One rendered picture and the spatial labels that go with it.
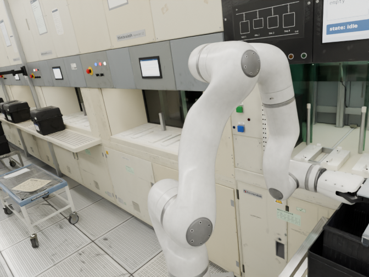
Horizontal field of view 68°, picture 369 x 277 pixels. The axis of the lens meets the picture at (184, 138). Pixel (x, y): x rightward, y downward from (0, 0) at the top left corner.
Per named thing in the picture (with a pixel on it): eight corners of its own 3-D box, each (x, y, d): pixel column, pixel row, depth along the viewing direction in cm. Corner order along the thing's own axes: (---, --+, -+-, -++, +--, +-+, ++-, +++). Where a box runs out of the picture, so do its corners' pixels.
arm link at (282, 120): (271, 117, 68) (291, 208, 81) (300, 90, 77) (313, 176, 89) (242, 116, 75) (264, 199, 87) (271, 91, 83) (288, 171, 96)
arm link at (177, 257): (178, 289, 69) (163, 210, 61) (152, 248, 85) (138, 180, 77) (217, 268, 74) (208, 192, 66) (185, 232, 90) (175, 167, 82)
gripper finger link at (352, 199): (333, 187, 79) (354, 188, 77) (339, 202, 72) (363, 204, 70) (333, 184, 78) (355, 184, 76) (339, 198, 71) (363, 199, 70)
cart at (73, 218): (2, 215, 303) (-14, 177, 287) (48, 194, 338) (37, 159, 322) (34, 250, 238) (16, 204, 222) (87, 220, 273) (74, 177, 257)
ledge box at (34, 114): (33, 132, 310) (26, 110, 302) (59, 125, 327) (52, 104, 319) (41, 137, 288) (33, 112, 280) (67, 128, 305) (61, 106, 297)
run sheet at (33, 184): (9, 189, 255) (9, 188, 255) (31, 177, 275) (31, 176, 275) (32, 193, 242) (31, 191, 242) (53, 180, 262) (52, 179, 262)
